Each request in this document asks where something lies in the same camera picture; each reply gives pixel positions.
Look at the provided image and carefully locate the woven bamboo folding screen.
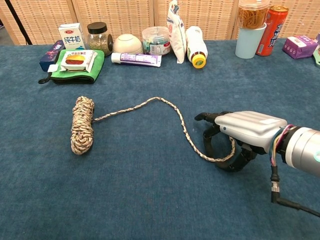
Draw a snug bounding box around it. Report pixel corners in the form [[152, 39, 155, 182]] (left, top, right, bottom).
[[0, 0, 320, 46]]

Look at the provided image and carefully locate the white bottle yellow cap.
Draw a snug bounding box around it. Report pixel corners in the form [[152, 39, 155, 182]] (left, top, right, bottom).
[[185, 25, 209, 69]]

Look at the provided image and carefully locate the blue table cloth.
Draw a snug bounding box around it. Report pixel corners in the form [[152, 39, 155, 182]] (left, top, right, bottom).
[[0, 37, 320, 240]]

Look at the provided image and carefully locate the white burger snack packet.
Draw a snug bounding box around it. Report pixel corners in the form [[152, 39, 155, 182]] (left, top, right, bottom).
[[59, 49, 98, 74]]

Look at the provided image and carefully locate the white stand-up pouch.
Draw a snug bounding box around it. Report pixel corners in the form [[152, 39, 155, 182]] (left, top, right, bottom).
[[166, 0, 187, 64]]

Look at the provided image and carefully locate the glass jar black lid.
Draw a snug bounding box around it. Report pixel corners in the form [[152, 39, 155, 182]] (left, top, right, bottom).
[[86, 21, 114, 57]]

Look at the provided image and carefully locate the light blue paper cup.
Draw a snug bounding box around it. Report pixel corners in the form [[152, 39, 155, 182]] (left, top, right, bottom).
[[235, 22, 268, 60]]

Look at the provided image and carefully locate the black pole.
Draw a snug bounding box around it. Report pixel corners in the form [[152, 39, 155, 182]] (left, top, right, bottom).
[[4, 0, 33, 46]]

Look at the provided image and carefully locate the red drink can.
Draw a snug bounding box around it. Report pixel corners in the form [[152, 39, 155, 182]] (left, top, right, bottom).
[[255, 5, 289, 57]]

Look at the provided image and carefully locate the white ceramic bowl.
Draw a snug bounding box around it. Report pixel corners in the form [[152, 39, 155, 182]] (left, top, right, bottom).
[[112, 33, 144, 55]]

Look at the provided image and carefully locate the small white sachet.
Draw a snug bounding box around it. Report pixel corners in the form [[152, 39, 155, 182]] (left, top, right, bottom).
[[47, 63, 62, 74]]

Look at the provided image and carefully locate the beige speckled braided rope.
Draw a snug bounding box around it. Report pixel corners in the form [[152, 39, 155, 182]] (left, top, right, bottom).
[[70, 95, 236, 163]]

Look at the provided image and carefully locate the green folded cloth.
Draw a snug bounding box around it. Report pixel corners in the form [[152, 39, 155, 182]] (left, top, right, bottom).
[[38, 49, 105, 85]]

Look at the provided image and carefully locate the white purple toothpaste tube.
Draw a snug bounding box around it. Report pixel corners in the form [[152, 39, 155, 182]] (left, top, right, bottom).
[[110, 52, 163, 68]]

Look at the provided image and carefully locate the clear jar of rubber bands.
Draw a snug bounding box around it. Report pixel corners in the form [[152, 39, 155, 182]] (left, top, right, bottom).
[[236, 0, 271, 30]]

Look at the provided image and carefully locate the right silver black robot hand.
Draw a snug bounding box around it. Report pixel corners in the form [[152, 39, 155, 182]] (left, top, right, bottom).
[[194, 110, 289, 173]]

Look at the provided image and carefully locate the white milk carton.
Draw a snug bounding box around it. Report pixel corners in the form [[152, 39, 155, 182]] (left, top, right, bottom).
[[58, 22, 86, 50]]

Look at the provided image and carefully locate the clear tub of clips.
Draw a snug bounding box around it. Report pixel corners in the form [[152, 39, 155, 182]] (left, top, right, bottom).
[[141, 26, 172, 56]]

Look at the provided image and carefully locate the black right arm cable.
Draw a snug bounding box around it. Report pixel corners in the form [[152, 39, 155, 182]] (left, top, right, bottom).
[[269, 163, 320, 218]]

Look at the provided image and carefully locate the purple tissue packet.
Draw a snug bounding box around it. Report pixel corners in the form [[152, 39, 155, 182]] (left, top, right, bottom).
[[282, 35, 320, 60]]

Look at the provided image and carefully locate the green plastic object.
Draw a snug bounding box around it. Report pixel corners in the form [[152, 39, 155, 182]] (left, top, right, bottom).
[[312, 44, 320, 66]]

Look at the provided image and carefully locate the dark blue carton box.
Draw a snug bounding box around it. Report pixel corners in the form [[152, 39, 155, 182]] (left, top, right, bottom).
[[39, 39, 66, 72]]

